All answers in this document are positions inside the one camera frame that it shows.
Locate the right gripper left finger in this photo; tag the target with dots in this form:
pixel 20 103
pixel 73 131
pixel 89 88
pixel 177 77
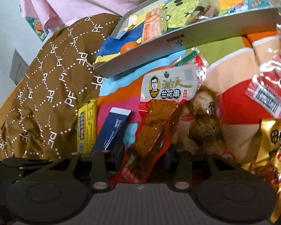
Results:
pixel 105 164

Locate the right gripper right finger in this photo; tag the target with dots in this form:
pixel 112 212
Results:
pixel 188 171

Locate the yellow snack packet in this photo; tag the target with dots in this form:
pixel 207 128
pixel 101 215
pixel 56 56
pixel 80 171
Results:
pixel 87 127

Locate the clear pack braised meat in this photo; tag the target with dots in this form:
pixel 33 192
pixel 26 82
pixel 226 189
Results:
pixel 197 126

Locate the red tofu skewer snack pack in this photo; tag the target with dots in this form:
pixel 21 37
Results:
pixel 162 92

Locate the gold chicken snack packet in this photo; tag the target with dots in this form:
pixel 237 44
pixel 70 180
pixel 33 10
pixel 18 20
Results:
pixel 267 165

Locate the small orange tangerine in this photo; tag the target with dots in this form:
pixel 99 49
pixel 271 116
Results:
pixel 128 46

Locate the orange white wafer snack pack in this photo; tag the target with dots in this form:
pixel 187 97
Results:
pixel 152 25

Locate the dark blue tube box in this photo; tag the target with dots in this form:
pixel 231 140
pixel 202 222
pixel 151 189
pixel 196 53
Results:
pixel 112 125

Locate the brown PF patterned quilt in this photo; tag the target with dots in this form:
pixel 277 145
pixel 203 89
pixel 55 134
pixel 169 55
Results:
pixel 42 119

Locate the colourful striped bed sheet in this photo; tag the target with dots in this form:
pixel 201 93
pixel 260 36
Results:
pixel 232 64

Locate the grey cardboard tray box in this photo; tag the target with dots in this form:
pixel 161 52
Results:
pixel 185 24

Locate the small blue white wrapper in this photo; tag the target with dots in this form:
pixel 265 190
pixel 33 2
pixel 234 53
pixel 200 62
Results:
pixel 253 4

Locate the grey wall panel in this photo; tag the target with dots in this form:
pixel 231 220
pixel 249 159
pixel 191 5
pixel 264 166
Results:
pixel 18 68

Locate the colourful cartoon wall poster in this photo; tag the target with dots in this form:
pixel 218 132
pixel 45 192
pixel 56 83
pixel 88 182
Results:
pixel 35 23

